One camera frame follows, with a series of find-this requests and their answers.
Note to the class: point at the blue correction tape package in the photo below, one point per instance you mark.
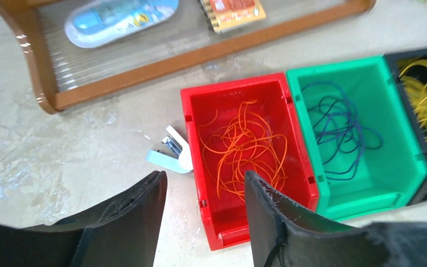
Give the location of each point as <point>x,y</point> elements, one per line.
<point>98,23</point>

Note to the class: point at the red plastic bin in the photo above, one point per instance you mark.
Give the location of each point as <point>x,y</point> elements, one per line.
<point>240,126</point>

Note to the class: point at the orange spiral notebook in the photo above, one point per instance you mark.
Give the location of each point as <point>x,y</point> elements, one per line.
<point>225,15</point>

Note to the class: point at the green plastic bin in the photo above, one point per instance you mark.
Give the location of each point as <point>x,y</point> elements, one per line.
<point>362,148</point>

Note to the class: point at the white blue staple remover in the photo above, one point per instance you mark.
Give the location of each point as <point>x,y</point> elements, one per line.
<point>178,159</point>

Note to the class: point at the wooden three-tier shelf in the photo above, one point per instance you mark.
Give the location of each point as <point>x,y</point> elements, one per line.
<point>64,75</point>

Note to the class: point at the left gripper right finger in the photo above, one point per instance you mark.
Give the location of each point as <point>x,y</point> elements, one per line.
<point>285,233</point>

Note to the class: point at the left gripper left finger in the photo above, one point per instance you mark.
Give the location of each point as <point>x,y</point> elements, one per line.
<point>120,231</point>

